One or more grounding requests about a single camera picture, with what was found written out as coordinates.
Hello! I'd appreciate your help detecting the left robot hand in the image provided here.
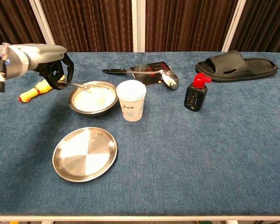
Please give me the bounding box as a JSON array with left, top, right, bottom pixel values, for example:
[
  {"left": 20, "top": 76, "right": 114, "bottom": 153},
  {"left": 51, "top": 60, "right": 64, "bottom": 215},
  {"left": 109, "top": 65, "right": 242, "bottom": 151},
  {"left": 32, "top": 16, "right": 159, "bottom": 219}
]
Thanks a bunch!
[{"left": 23, "top": 44, "right": 75, "bottom": 91}]

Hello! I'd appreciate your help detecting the small metal spoon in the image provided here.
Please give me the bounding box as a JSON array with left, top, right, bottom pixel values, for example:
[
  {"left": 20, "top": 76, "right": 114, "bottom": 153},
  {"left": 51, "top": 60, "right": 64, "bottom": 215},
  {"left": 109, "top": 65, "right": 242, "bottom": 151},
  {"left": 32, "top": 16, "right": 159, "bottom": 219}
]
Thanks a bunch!
[{"left": 58, "top": 79, "right": 94, "bottom": 94}]

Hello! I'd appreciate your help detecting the steel bowl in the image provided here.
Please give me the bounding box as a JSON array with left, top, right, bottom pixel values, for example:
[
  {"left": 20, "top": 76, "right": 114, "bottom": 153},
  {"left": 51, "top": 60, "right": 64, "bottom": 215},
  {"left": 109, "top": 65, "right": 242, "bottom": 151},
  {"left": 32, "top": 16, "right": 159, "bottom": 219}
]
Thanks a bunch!
[{"left": 68, "top": 80, "right": 119, "bottom": 118}]

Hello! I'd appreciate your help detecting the white paper cup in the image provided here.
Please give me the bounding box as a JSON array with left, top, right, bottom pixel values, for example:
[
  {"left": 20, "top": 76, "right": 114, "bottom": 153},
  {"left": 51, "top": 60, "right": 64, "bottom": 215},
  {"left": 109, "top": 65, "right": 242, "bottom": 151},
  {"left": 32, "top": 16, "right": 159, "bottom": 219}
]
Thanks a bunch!
[{"left": 116, "top": 79, "right": 147, "bottom": 122}]

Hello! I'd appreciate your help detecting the round steel plate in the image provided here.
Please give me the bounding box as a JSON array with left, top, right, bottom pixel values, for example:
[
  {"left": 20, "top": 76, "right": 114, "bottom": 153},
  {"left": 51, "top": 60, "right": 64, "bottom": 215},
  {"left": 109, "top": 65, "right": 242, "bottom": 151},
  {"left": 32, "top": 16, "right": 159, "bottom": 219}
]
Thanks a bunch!
[{"left": 52, "top": 126, "right": 118, "bottom": 183}]

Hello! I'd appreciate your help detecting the yellow rubber chicken toy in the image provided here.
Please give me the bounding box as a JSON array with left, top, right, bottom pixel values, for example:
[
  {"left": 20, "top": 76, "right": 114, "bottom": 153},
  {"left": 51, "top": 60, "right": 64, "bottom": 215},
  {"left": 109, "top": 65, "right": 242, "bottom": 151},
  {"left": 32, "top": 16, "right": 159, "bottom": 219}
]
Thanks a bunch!
[{"left": 19, "top": 75, "right": 66, "bottom": 103}]

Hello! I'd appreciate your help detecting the dark brown curtain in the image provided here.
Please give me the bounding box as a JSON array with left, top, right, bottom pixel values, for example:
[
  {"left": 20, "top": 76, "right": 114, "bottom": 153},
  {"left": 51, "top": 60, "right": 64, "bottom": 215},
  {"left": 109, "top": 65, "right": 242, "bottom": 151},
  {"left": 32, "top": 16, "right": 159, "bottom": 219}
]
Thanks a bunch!
[{"left": 0, "top": 0, "right": 280, "bottom": 56}]

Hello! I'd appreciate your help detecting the black printed card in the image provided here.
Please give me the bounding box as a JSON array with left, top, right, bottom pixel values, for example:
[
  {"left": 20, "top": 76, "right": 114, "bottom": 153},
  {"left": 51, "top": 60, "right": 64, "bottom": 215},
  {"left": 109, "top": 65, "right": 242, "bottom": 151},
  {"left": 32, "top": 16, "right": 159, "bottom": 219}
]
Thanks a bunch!
[{"left": 130, "top": 61, "right": 174, "bottom": 87}]

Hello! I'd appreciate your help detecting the blue fabric table cover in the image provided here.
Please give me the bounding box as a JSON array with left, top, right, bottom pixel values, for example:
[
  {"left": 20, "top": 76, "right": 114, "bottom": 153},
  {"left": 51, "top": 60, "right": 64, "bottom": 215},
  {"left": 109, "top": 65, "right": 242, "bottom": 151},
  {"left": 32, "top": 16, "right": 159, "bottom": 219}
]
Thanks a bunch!
[{"left": 0, "top": 51, "right": 280, "bottom": 217}]

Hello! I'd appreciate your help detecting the black bottle with red cap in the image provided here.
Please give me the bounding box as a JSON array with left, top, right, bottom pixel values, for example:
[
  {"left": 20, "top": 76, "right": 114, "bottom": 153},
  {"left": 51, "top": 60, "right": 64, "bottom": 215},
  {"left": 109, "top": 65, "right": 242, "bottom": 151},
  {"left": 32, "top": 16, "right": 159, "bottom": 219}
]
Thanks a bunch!
[{"left": 183, "top": 73, "right": 212, "bottom": 112}]

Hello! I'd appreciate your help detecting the black rubber slipper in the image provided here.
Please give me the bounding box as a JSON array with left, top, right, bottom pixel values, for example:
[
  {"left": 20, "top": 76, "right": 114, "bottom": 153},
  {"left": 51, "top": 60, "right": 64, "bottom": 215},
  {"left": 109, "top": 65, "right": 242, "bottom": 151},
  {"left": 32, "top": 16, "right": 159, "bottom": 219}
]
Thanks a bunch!
[{"left": 195, "top": 49, "right": 279, "bottom": 83}]

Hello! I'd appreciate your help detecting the white metal frame post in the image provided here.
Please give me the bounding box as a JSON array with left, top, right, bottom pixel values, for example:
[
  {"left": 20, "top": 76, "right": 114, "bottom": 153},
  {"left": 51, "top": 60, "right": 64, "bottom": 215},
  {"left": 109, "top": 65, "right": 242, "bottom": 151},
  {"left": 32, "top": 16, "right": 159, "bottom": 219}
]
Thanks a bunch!
[
  {"left": 221, "top": 0, "right": 247, "bottom": 52},
  {"left": 28, "top": 0, "right": 59, "bottom": 53},
  {"left": 131, "top": 0, "right": 147, "bottom": 53}
]

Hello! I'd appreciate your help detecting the large black-handled metal ladle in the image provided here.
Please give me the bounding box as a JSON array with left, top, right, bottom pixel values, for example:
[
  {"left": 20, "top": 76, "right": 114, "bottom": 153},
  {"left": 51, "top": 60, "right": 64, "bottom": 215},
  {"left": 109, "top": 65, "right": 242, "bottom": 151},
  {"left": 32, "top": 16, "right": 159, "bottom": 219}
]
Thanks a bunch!
[{"left": 102, "top": 68, "right": 180, "bottom": 90}]

